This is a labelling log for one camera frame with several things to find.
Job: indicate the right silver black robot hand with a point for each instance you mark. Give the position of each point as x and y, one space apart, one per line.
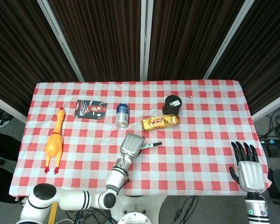
250 176

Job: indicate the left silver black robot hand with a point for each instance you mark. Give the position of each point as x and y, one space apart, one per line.
130 144

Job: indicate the black white marker pen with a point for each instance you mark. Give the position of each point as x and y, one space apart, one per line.
147 146

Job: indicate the black marker cap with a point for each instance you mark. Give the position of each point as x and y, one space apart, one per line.
157 144

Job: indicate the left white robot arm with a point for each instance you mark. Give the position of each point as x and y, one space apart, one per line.
79 198

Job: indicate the blue silver drink can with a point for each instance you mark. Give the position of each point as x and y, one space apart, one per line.
122 116

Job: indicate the gold snack package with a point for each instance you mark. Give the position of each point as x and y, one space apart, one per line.
159 122

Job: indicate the black power strip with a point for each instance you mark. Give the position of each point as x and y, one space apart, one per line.
274 140

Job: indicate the red white checkered tablecloth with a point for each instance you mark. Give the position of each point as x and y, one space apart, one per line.
177 163

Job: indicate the dark printed flat box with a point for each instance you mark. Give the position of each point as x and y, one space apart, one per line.
91 109

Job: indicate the black cylindrical container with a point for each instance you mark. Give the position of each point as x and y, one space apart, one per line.
172 105

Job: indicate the yellow rubber chicken toy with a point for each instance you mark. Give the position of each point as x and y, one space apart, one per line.
54 142

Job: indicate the yellow floor strip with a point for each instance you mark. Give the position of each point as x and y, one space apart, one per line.
52 214

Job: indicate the dark corrugated partition panel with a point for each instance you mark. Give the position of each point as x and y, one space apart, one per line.
100 39
261 58
25 51
191 39

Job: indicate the black bulky object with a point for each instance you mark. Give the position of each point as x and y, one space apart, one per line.
2 147

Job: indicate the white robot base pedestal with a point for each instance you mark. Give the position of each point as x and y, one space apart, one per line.
140 207

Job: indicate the white partition base rail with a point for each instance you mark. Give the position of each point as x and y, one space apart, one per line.
7 107
270 110

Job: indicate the white partition frame post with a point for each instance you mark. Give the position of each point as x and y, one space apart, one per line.
60 39
145 39
228 39

